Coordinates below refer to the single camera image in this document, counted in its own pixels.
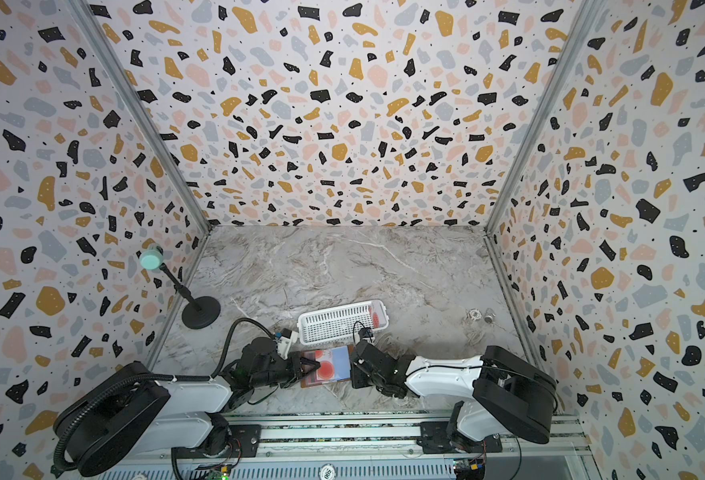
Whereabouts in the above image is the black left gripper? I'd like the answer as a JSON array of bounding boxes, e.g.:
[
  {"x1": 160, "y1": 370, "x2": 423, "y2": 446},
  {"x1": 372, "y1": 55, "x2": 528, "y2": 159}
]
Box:
[{"x1": 254, "y1": 351, "x2": 324, "y2": 389}]

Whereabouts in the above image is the red white credit card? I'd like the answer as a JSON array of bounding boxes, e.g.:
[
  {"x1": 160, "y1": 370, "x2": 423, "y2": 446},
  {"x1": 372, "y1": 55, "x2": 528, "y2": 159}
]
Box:
[
  {"x1": 314, "y1": 350, "x2": 336, "y2": 383},
  {"x1": 368, "y1": 300, "x2": 389, "y2": 331}
]

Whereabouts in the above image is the brown leather card holder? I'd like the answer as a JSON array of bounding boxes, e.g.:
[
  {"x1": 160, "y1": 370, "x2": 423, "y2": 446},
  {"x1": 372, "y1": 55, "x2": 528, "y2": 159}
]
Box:
[{"x1": 300, "y1": 345, "x2": 353, "y2": 388}]

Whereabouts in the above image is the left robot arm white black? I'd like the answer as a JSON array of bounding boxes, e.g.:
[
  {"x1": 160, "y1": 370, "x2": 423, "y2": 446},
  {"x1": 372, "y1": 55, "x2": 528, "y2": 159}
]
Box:
[{"x1": 54, "y1": 337, "x2": 322, "y2": 477}]

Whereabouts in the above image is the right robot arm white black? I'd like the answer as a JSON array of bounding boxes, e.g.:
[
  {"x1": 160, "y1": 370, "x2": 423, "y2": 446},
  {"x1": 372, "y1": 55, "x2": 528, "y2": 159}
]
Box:
[{"x1": 350, "y1": 340, "x2": 558, "y2": 444}]

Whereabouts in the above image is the white plastic slotted basket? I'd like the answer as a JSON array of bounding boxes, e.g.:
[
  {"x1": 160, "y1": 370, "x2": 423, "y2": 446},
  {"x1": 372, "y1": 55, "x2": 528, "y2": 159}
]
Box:
[{"x1": 298, "y1": 300, "x2": 374, "y2": 347}]

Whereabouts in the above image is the black stand with green ball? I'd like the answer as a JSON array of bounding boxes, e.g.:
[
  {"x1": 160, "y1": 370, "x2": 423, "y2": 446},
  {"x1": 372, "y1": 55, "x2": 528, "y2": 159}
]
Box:
[{"x1": 140, "y1": 244, "x2": 222, "y2": 330}]

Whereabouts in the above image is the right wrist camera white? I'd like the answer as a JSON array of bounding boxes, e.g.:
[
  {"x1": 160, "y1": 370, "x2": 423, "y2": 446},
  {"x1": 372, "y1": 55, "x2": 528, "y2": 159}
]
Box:
[{"x1": 357, "y1": 327, "x2": 374, "y2": 343}]

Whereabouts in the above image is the black corrugated cable hose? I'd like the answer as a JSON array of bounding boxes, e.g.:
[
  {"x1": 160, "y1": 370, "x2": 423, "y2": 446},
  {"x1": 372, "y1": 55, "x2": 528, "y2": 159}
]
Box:
[{"x1": 50, "y1": 316, "x2": 276, "y2": 475}]

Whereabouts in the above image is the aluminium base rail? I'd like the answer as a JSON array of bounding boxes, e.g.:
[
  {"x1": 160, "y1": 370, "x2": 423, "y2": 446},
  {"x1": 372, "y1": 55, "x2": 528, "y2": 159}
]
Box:
[{"x1": 102, "y1": 410, "x2": 601, "y2": 479}]

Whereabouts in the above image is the aluminium corner post left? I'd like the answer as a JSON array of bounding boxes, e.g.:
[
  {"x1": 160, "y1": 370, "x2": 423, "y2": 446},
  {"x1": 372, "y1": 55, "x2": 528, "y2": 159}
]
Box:
[{"x1": 64, "y1": 1, "x2": 212, "y2": 236}]

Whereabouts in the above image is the aluminium corner post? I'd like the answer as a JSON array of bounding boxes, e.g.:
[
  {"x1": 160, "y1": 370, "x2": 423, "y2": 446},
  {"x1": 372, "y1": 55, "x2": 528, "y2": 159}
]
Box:
[
  {"x1": 484, "y1": 0, "x2": 605, "y2": 236},
  {"x1": 64, "y1": 1, "x2": 212, "y2": 236}
]

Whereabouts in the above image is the aluminium corner post right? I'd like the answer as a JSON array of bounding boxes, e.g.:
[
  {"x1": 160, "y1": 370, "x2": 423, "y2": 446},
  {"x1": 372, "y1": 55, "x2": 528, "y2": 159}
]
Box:
[{"x1": 484, "y1": 0, "x2": 605, "y2": 236}]

